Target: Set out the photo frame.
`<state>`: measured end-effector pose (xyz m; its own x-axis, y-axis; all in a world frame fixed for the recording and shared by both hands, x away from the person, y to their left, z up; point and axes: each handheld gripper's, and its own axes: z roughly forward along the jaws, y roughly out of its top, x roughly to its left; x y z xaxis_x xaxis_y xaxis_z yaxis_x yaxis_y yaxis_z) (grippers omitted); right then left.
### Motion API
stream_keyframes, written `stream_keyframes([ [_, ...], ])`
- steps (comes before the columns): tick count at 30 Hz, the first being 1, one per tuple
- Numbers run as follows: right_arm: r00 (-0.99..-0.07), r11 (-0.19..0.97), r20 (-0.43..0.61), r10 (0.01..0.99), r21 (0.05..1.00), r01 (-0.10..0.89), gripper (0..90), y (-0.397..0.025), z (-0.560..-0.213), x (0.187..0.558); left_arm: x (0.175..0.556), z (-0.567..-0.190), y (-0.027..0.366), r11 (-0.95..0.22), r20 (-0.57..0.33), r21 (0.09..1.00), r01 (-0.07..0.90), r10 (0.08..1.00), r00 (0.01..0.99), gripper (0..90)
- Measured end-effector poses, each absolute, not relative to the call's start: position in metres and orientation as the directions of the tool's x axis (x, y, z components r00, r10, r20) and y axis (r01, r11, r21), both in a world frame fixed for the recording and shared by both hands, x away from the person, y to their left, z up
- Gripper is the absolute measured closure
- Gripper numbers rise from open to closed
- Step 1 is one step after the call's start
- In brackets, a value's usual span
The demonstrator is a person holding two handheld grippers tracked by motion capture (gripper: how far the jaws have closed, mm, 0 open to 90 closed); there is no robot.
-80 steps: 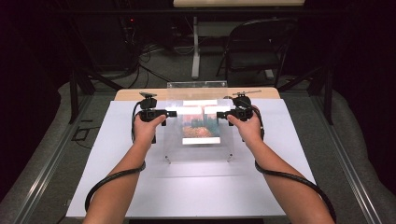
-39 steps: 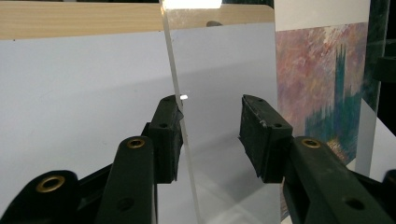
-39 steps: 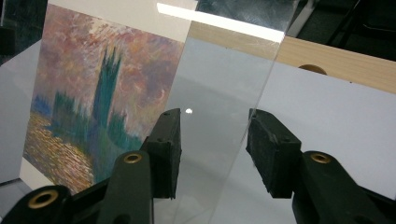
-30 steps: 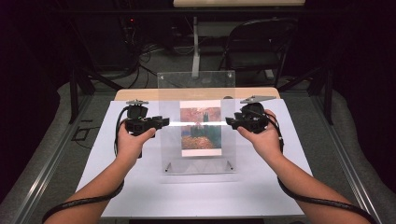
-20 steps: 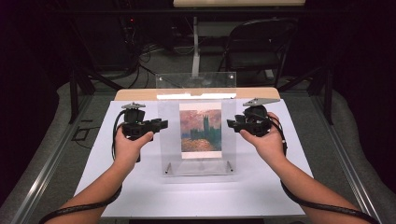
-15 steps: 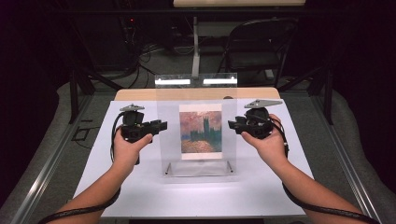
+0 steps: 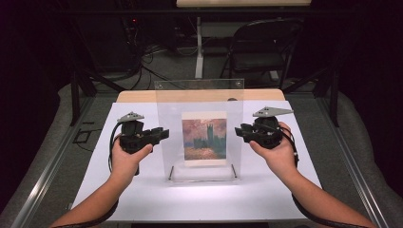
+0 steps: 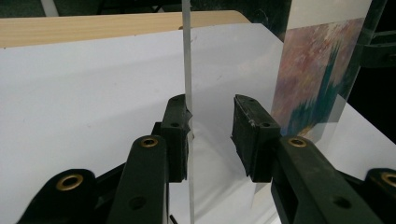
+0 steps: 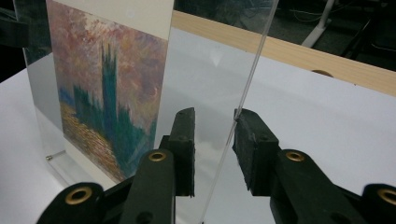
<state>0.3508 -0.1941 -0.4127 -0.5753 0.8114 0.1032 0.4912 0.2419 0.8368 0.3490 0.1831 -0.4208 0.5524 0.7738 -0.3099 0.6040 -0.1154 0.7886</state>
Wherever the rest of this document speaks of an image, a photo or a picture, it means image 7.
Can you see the white table board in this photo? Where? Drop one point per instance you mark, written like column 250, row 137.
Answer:
column 269, row 196

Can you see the clear acrylic photo frame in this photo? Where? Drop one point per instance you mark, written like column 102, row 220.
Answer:
column 171, row 126

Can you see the person's right hand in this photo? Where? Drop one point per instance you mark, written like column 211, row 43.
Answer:
column 278, row 158

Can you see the person's left hand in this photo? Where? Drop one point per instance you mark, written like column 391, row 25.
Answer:
column 126, row 163

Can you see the black metal stand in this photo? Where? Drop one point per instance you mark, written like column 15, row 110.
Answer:
column 75, row 95
column 332, row 95

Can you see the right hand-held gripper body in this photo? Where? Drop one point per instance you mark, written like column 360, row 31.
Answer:
column 266, row 133

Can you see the aluminium rail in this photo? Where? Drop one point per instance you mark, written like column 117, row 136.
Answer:
column 47, row 171
column 351, row 164

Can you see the painting print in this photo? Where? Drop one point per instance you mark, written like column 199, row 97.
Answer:
column 204, row 139

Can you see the light wooden table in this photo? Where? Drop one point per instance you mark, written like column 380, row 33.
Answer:
column 136, row 95

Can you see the dark equipment rack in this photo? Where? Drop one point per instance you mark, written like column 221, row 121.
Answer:
column 104, row 41

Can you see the black folding chair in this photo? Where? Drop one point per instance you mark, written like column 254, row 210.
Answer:
column 259, row 60

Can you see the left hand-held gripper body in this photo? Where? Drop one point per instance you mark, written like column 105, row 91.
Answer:
column 133, row 139

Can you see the beige table top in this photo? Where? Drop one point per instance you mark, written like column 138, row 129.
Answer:
column 244, row 3

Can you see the white table leg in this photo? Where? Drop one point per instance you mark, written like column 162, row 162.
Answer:
column 199, row 60

